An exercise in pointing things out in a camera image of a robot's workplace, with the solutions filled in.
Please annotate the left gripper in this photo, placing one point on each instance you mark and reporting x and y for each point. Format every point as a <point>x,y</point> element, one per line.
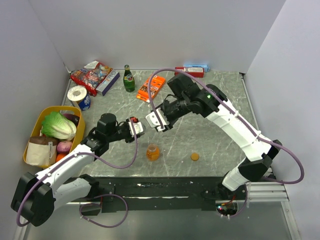
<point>129,139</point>

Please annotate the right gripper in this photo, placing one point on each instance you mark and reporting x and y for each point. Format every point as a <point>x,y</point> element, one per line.
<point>171,122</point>

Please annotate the orange juice bottle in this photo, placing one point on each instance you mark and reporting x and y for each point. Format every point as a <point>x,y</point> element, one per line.
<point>152,152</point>

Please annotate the orange bottle cap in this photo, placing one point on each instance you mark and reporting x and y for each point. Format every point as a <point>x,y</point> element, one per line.
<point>194,156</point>

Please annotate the clear plastic bottle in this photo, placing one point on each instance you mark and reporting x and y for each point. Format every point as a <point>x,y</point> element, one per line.
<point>143,128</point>

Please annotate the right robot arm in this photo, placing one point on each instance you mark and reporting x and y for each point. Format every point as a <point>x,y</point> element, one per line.
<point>189,98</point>

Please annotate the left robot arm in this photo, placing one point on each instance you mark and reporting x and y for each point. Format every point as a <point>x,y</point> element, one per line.
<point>38,195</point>

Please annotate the green glass bottle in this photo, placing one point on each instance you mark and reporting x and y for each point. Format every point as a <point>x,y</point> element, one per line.
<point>128,79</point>

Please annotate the orange snack box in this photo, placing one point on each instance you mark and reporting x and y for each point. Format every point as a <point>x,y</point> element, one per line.
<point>155,86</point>

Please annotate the red flat box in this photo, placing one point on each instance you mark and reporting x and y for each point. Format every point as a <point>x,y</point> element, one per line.
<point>197,72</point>

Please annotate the dark purple eggplant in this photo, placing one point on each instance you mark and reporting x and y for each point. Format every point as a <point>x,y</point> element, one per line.
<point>73,118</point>

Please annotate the white purple box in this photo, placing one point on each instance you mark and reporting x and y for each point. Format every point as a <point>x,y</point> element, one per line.
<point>108,82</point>

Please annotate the blue flat box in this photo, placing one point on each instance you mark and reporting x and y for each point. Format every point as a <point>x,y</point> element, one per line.
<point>205,67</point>

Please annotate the toilet paper roll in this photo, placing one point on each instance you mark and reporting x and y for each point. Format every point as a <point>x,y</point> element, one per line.
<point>79,97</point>

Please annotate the red onion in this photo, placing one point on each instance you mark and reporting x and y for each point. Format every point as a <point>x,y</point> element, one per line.
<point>64,147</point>

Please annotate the red snack bag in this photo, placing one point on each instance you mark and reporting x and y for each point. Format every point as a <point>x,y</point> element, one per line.
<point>91,76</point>

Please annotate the orange fruit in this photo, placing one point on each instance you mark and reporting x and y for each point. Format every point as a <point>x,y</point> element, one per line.
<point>60,156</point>

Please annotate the plastic cabbage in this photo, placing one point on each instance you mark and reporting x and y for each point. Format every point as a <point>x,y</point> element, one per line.
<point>57,126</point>

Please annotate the brown paper bag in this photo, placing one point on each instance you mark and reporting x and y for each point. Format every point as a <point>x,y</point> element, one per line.
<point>41,151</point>

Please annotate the yellow basket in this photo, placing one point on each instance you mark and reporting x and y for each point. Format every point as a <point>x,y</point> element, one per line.
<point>80,129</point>

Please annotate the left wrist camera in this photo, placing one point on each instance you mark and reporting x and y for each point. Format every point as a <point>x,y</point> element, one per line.
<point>134,126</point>

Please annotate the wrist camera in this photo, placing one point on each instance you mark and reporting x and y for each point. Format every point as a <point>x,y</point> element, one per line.
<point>157,120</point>
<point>134,126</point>

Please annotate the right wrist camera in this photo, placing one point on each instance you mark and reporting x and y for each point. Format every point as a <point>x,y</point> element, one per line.
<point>157,120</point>

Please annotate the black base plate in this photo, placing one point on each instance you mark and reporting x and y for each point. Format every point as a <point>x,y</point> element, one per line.
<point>160,193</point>

